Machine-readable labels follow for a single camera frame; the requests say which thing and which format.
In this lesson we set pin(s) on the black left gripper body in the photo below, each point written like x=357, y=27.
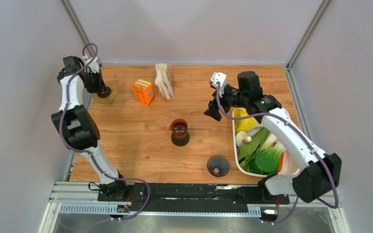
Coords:
x=93, y=83

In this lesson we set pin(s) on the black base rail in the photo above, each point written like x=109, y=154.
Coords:
x=191, y=198

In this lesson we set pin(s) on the orange carrot toy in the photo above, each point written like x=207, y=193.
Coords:
x=281, y=162

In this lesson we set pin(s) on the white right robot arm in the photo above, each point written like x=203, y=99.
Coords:
x=319, y=171

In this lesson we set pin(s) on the white plastic basin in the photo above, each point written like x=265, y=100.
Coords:
x=289, y=165

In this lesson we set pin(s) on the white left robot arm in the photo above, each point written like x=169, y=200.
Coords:
x=77, y=128

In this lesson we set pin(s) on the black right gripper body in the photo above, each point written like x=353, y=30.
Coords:
x=229, y=98

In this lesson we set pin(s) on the green bok choy toy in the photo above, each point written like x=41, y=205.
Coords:
x=262, y=155

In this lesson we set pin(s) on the white mushroom toy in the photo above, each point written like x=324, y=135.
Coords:
x=242, y=137

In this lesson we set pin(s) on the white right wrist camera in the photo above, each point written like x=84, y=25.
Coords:
x=218, y=79

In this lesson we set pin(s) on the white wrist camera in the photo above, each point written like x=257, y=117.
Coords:
x=218, y=79
x=92, y=64

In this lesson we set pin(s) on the stack of paper coffee filters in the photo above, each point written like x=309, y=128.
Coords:
x=162, y=80

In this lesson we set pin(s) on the blue ribbed coffee dripper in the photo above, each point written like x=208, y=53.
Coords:
x=218, y=166

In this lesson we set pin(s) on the brown glass carafe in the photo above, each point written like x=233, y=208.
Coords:
x=179, y=132

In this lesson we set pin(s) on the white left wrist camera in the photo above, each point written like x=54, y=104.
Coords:
x=92, y=64

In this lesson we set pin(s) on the yellow napa cabbage toy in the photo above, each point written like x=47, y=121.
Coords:
x=244, y=124

